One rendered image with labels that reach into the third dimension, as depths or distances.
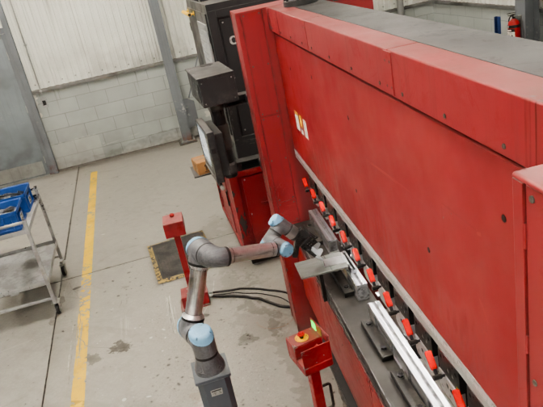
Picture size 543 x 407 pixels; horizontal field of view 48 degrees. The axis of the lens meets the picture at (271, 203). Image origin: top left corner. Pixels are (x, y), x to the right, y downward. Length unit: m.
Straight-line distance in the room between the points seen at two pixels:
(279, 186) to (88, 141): 6.23
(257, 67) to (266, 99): 0.21
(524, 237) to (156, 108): 9.11
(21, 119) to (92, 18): 1.84
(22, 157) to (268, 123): 6.61
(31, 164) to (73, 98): 1.21
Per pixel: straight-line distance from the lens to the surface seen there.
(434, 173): 1.72
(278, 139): 3.92
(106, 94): 9.76
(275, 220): 3.14
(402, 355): 2.68
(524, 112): 1.21
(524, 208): 0.88
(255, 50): 3.78
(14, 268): 6.17
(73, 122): 9.86
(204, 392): 3.13
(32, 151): 9.99
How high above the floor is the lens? 2.64
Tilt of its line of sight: 23 degrees down
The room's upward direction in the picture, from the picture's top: 11 degrees counter-clockwise
